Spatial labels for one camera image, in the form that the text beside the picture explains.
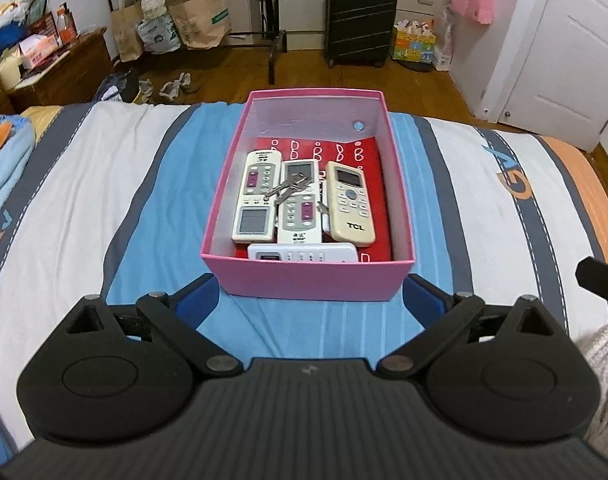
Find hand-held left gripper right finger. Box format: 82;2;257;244
376;274;556;379

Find orange bottle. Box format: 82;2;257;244
56;4;79;47

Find wooden nightstand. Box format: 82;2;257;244
6;27;115;112

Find dark bag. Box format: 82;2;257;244
92;71;140;104

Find blue bag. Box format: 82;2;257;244
0;24;30;62

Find large brown paper bag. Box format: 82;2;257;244
170;0;233;52

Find colourful tissue box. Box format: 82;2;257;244
390;18;438;64

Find white plastic bag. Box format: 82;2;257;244
433;7;455;72

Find white remote purple buttons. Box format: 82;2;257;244
232;149;278;242
276;159;323;245

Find striped bed sheet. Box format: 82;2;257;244
0;100;608;461

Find red printed flat case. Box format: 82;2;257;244
241;135;395;263

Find blue quilt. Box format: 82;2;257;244
0;114;38;248

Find pink cardboard box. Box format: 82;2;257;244
200;89;417;302

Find cream remote control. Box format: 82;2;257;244
325;161;378;246

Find white fluffy cloth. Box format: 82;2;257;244
578;316;608;466

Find silver key bunch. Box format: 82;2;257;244
263;172;311;207

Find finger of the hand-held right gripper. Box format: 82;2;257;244
575;229;608;306

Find grey printed plastic bag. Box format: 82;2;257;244
135;12;183;56

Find red box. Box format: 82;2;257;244
26;10;59;41

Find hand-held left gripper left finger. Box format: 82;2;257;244
64;274;243;379

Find small brown paper bag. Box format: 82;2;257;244
108;2;145;64

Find cream container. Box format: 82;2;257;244
0;54;25;92

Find black clothes rack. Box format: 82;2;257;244
254;0;289;86

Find white door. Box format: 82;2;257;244
484;0;608;153

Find black suitcase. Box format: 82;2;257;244
325;0;401;70

